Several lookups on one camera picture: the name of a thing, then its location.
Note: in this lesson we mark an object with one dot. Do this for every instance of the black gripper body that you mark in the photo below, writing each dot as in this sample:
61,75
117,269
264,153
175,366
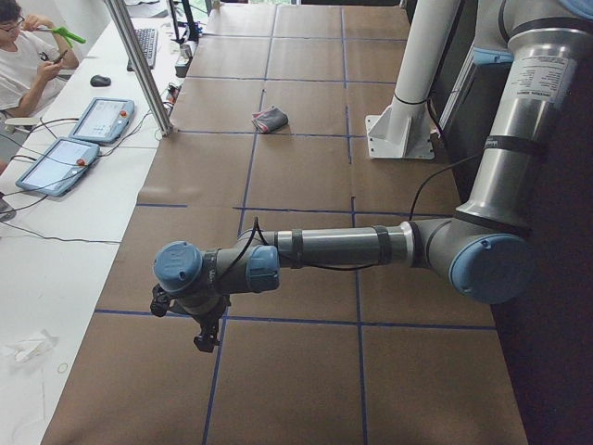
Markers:
208,321

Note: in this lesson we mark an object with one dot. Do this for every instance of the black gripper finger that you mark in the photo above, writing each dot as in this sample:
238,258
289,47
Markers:
201,343
213,342

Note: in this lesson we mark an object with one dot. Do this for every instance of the pink towel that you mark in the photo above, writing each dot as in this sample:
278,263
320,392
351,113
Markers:
269,120

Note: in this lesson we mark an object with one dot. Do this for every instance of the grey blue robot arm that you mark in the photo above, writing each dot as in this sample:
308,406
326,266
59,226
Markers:
481,249

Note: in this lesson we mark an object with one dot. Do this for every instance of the crumpled white tissue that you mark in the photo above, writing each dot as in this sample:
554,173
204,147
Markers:
37,344

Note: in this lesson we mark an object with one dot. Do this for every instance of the near teach pendant tablet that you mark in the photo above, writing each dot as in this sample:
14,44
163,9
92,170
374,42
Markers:
59,168

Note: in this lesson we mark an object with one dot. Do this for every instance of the teach pendant tablet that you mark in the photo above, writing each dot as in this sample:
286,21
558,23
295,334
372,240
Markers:
59,168
104,120

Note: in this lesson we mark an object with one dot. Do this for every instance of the far teach pendant tablet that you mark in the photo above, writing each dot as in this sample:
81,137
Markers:
104,120

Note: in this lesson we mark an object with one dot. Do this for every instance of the black computer mouse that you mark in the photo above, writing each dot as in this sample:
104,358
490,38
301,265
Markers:
100,81

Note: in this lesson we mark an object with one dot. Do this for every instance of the small metal cup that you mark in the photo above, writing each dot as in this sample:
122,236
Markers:
185,51

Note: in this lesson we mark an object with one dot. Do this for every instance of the black keyboard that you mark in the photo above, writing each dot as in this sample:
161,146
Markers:
148,41

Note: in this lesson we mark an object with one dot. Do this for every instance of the black monitor stand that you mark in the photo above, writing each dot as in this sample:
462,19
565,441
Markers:
185,29

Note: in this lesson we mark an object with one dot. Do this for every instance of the seated person white shirt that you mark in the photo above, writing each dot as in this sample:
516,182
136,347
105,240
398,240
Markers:
30,67

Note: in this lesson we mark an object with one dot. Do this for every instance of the green plastic tool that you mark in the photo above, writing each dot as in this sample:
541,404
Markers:
66,34

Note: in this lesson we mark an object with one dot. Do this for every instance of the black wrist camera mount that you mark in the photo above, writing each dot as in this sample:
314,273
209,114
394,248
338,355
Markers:
161,301

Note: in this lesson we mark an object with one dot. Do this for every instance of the white pillar with base plate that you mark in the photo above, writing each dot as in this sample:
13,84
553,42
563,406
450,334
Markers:
403,130

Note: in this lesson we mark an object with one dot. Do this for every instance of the aluminium frame post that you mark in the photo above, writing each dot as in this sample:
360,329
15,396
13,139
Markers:
123,23

